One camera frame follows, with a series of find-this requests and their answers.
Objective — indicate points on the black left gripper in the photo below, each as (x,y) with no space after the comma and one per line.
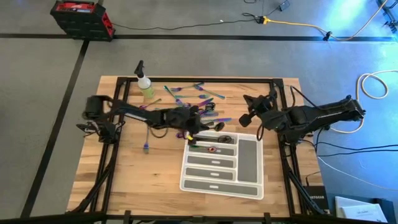
(183,118)

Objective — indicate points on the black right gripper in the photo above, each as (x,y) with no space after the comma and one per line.
(272,113)

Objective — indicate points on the small iridescent purple spoon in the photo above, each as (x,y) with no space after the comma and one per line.
(178,102)
(181,135)

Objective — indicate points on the rainbow spoon with red bowl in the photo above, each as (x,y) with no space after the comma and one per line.
(212,149)

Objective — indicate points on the iridescent teal purple fork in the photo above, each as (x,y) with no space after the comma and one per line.
(211,93)

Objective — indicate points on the white plastic cutlery tray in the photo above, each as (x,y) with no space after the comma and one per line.
(248,161)

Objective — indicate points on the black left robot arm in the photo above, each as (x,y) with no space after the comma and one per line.
(136,113)

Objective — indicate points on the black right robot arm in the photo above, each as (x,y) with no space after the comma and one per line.
(326,116)

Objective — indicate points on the iridescent blue purple knife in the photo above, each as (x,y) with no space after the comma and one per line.
(210,114)

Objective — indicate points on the iridescent blue cutlery piece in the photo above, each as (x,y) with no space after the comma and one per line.
(146,146)

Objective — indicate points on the dark gold cutlery piece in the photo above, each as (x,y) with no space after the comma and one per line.
(152,102)

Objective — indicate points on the spray bottle with yellow liquid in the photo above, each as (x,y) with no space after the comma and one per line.
(144,82)

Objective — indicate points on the small black power adapter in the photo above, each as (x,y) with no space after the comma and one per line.
(284,5)

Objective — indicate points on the black metal stand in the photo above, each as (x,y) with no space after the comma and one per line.
(388,15)

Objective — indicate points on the red and black tool box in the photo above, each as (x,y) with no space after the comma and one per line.
(82,18)

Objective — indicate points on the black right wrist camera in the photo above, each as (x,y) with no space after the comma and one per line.
(245,120)

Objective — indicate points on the black aluminium table frame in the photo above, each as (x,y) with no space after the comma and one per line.
(199,80)

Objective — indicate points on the black network switch box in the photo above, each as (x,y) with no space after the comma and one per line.
(317,199)

